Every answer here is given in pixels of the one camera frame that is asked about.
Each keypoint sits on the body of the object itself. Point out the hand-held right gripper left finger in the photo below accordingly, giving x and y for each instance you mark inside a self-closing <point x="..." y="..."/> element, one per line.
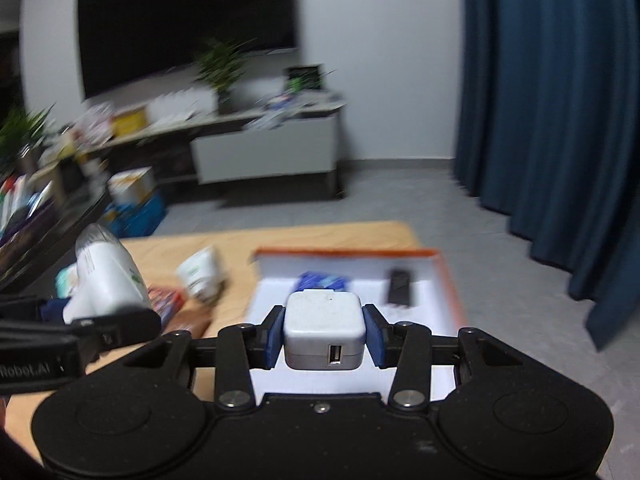
<point x="270" y="335"/>

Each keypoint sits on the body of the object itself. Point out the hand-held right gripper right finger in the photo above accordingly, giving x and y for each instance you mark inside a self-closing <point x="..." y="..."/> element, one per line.
<point x="375" y="332"/>

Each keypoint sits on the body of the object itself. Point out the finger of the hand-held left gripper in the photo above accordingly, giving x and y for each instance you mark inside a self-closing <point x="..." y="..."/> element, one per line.
<point x="130" y="327"/>
<point x="55" y="310"/>

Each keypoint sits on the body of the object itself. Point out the blue playing card box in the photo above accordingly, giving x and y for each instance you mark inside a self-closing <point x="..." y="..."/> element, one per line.
<point x="167" y="305"/>

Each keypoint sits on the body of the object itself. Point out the white bottle with clear cap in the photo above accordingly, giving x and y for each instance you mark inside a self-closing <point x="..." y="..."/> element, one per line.
<point x="107" y="280"/>

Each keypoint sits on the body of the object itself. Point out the white USB charger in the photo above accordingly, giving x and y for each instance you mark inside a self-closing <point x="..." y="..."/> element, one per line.
<point x="322" y="320"/>

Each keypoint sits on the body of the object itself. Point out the orange-rimmed white box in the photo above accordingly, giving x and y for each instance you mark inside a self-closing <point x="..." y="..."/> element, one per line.
<point x="350" y="265"/>

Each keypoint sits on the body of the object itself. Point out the black remote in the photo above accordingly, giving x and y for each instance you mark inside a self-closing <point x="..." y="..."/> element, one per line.
<point x="401" y="287"/>

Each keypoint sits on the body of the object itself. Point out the blue packet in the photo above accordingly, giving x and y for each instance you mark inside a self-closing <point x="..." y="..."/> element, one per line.
<point x="322" y="281"/>

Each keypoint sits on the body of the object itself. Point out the dark glass table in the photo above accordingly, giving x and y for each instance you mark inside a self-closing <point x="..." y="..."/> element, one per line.
<point x="80" y="220"/>

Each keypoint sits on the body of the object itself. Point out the blue plastic crate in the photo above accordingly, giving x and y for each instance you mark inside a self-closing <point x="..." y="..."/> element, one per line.
<point x="145" y="217"/>

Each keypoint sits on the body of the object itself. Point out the stack of assorted packets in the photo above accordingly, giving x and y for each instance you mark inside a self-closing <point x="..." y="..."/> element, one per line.
<point x="15" y="205"/>

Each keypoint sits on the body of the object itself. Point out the tan cardboard box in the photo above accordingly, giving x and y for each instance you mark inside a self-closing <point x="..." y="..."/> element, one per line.
<point x="50" y="180"/>

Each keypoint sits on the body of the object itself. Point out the white carton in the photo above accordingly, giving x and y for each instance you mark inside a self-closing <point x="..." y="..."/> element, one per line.
<point x="132" y="185"/>

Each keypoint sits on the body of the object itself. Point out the large potted plant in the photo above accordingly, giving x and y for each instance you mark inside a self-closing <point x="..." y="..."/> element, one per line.
<point x="20" y="132"/>

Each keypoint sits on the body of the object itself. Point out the white television cabinet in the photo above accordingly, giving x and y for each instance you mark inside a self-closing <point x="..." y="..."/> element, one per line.
<point x="265" y="152"/>

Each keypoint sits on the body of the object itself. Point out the clear plastic bag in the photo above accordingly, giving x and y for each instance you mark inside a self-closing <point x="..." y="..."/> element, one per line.
<point x="95" y="122"/>

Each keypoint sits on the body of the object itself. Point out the yellow box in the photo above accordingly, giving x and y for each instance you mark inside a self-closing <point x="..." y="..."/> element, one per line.
<point x="130" y="122"/>

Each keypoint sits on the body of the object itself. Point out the pile of small packets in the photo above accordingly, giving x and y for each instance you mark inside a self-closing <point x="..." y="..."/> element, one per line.
<point x="280" y="110"/>

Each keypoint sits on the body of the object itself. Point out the row of white boxes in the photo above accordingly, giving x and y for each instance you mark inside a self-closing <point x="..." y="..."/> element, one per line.
<point x="185" y="105"/>

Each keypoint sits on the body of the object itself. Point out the black and green box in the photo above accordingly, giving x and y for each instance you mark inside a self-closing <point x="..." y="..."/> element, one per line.
<point x="304" y="79"/>

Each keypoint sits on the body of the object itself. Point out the small potted plant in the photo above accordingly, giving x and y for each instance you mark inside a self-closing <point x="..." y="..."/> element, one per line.
<point x="222" y="67"/>

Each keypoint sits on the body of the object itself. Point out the blue curtain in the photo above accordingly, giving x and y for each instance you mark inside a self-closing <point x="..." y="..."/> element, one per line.
<point x="545" y="110"/>

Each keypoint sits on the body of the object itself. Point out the black wall television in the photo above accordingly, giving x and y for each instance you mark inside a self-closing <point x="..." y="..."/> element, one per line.
<point x="185" y="25"/>

